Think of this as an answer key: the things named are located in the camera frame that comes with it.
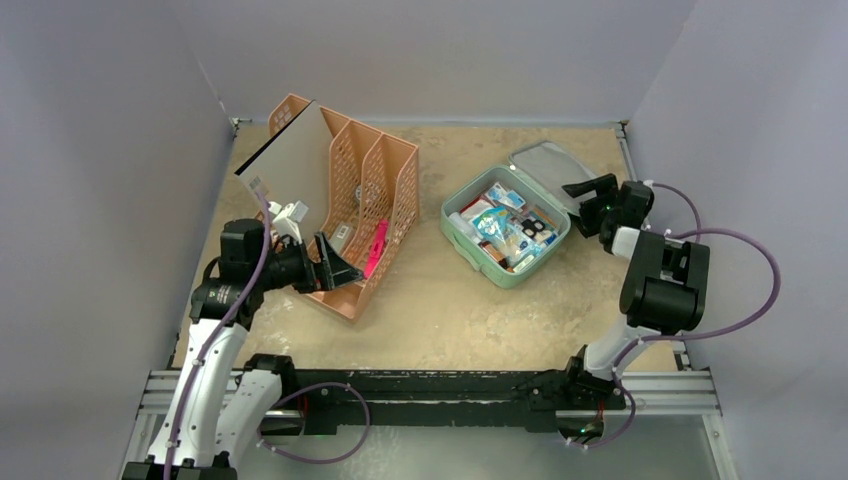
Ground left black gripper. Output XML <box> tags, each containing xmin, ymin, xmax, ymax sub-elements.
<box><xmin>252</xmin><ymin>230</ymin><xmax>361</xmax><ymax>293</ymax></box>

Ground black handled scissors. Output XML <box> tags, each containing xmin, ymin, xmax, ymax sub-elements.
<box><xmin>521</xmin><ymin>218</ymin><xmax>550</xmax><ymax>243</ymax></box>

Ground mint green storage case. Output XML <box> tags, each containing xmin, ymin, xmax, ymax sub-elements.
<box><xmin>440</xmin><ymin>141</ymin><xmax>597</xmax><ymax>289</ymax></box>

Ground blue wipes packet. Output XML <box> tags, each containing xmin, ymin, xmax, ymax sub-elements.
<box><xmin>472</xmin><ymin>207</ymin><xmax>522</xmax><ymax>257</ymax></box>

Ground brown bottle orange cap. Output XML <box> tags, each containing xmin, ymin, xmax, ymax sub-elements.
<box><xmin>478</xmin><ymin>241</ymin><xmax>512</xmax><ymax>272</ymax></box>

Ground small white plastic bottle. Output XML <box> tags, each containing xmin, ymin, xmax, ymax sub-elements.
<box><xmin>449</xmin><ymin>212</ymin><xmax>481</xmax><ymax>244</ymax></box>

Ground green orange dressing packet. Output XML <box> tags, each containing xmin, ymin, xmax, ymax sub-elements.
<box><xmin>525</xmin><ymin>205</ymin><xmax>559</xmax><ymax>234</ymax></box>

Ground alcohol wipes bag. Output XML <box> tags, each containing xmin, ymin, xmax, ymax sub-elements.
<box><xmin>484</xmin><ymin>182</ymin><xmax>527</xmax><ymax>211</ymax></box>

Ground white gauze pad packet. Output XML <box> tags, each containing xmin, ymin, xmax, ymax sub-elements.
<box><xmin>459</xmin><ymin>198</ymin><xmax>494</xmax><ymax>223</ymax></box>

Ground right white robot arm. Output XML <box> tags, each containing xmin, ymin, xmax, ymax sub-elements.
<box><xmin>561</xmin><ymin>174</ymin><xmax>710</xmax><ymax>407</ymax></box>

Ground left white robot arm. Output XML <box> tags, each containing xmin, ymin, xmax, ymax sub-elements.
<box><xmin>122</xmin><ymin>218</ymin><xmax>364</xmax><ymax>479</ymax></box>

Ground pink marker pen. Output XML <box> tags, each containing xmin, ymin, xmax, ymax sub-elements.
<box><xmin>364</xmin><ymin>219</ymin><xmax>389</xmax><ymax>279</ymax></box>

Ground pink plastic desk organizer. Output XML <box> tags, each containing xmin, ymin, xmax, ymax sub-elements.
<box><xmin>300</xmin><ymin>105</ymin><xmax>420</xmax><ymax>323</ymax></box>

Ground grey folder board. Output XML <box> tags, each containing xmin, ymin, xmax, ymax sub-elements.
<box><xmin>235</xmin><ymin>95</ymin><xmax>333</xmax><ymax>237</ymax></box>

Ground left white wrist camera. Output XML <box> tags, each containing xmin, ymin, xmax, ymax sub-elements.
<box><xmin>269</xmin><ymin>200</ymin><xmax>309</xmax><ymax>244</ymax></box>

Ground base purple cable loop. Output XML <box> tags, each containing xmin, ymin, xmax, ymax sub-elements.
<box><xmin>255</xmin><ymin>380</ymin><xmax>372</xmax><ymax>465</ymax></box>

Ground black table front rail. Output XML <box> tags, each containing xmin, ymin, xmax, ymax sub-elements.
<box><xmin>142</xmin><ymin>367</ymin><xmax>720</xmax><ymax>439</ymax></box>

